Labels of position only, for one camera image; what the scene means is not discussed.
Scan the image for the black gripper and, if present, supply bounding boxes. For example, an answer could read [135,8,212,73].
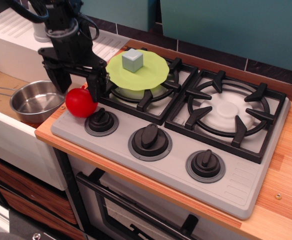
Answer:
[38,17,109,103]

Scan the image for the red toy tomato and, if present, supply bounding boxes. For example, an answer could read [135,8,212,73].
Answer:
[65,87,98,118]

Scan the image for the pale blue cube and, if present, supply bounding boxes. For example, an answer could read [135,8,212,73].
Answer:
[121,49,144,73]

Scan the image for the stainless steel pot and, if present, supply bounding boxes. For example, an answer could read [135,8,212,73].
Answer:
[0,80,67,124]

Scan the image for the light green plate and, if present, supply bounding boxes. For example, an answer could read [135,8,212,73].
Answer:
[106,49,170,90]

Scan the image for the black left stove knob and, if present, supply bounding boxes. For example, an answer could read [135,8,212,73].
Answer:
[84,108,119,137]

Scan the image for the black stove knob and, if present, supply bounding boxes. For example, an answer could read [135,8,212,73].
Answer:
[84,108,119,137]
[185,149,226,184]
[128,123,173,162]

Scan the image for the white left burner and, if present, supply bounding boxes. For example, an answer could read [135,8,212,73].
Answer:
[111,71,181,104]

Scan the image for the white burner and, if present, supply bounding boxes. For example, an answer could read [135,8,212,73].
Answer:
[111,71,181,104]
[192,85,263,133]

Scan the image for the grey toy faucet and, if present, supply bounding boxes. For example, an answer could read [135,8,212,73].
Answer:
[27,1,51,43]

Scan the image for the black left burner grate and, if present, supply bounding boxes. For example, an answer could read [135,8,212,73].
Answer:
[99,56,199,125]

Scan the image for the black burner grate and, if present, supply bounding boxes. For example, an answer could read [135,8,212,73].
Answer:
[99,56,199,125]
[164,69,286,164]

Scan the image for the teal cabinet left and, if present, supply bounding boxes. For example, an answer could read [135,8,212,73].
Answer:
[81,0,157,32]

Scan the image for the black middle stove knob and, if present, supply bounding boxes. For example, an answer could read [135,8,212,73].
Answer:
[128,123,173,162]

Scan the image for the upper wooden drawer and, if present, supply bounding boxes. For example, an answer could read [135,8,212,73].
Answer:
[0,159,71,211]

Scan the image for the wooden drawer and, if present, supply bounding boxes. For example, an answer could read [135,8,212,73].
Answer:
[0,187,77,226]
[0,159,71,211]

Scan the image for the toy oven door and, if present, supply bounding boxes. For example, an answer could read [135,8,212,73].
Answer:
[68,156,244,240]

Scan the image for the lower wooden drawer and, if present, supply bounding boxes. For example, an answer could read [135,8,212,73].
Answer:
[0,187,77,226]

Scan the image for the grey toy stove top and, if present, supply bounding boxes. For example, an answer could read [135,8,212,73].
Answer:
[50,66,292,221]

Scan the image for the white right burner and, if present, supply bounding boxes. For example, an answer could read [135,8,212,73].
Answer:
[192,85,263,133]

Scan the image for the black right stove knob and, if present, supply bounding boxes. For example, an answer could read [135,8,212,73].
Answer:
[185,149,226,184]

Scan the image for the black right burner grate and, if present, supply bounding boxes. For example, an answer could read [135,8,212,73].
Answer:
[164,69,286,164]

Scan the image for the black oven door handle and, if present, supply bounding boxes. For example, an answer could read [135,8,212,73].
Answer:
[76,172,198,240]

